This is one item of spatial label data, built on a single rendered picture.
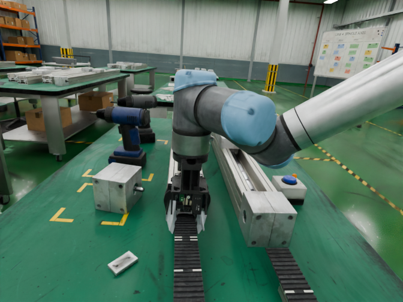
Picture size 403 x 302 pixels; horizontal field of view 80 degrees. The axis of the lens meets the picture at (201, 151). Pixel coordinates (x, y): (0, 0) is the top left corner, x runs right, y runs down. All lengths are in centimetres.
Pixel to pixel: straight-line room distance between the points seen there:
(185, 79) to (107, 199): 40
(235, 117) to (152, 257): 35
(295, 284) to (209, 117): 33
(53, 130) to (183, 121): 254
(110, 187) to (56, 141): 230
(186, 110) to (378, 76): 29
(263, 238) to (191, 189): 22
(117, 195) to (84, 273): 20
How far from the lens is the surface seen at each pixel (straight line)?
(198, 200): 48
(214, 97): 37
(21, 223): 73
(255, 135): 34
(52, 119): 287
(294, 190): 77
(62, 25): 1173
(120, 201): 66
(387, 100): 45
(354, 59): 623
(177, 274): 48
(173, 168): 72
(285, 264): 54
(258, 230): 58
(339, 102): 44
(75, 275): 56
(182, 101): 42
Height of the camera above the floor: 118
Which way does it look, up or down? 21 degrees down
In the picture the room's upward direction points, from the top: 5 degrees clockwise
